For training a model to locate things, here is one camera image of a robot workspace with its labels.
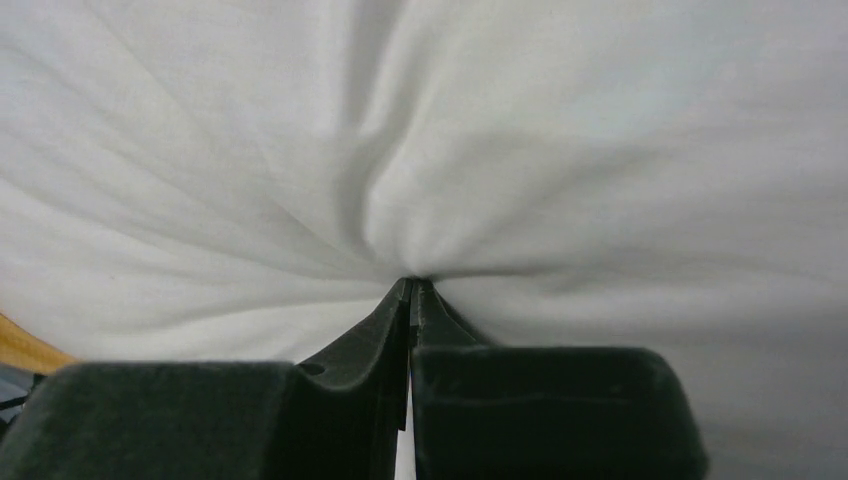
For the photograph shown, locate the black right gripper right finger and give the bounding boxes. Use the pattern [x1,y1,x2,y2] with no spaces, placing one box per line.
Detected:
[410,280,709,479]

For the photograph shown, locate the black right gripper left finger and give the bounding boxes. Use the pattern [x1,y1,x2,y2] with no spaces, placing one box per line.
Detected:
[1,279,412,479]

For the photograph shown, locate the blue and orange pillowcase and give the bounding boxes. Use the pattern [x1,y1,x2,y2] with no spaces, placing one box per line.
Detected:
[0,315,77,375]

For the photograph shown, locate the white pillow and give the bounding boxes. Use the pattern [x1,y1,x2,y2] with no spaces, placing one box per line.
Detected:
[1,1,847,479]

